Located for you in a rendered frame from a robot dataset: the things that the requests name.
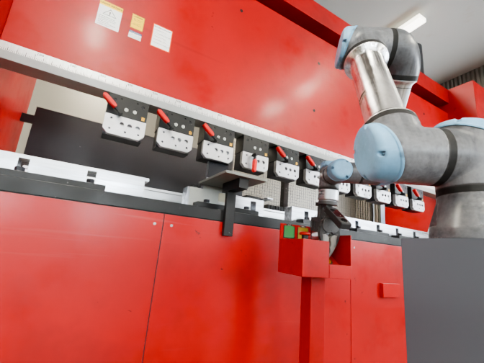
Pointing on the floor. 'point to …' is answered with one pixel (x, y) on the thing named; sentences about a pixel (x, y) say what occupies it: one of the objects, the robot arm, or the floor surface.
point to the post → (284, 194)
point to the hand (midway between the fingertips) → (328, 256)
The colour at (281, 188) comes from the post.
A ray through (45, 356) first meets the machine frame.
